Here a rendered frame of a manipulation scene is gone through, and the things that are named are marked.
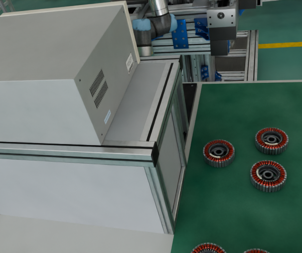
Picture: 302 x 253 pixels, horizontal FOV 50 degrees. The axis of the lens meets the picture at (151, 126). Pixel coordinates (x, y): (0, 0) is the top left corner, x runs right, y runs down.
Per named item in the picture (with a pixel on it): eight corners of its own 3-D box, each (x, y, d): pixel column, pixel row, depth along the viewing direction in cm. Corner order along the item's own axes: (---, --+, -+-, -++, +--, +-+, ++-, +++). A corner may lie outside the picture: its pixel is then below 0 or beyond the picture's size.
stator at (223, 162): (211, 142, 124) (211, 135, 122) (239, 150, 119) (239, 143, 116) (198, 162, 118) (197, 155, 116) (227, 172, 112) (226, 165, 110)
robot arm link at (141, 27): (148, 19, 137) (152, 17, 129) (149, 46, 140) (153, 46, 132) (130, 20, 136) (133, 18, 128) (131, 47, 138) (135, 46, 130)
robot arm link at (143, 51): (148, 46, 130) (129, 47, 133) (148, 57, 131) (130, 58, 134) (153, 46, 137) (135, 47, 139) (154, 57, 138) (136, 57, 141)
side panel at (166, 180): (178, 164, 119) (165, 96, 98) (186, 165, 118) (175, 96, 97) (164, 233, 100) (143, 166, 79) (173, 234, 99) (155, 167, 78)
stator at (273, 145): (256, 132, 124) (256, 125, 121) (287, 134, 120) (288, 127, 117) (253, 153, 116) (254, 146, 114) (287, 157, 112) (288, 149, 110)
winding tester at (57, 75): (29, 65, 120) (2, 12, 106) (140, 60, 107) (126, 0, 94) (-36, 140, 93) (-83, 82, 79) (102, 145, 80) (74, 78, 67)
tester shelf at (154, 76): (14, 72, 128) (9, 62, 125) (183, 66, 108) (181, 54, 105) (-60, 155, 97) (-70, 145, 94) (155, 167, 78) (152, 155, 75)
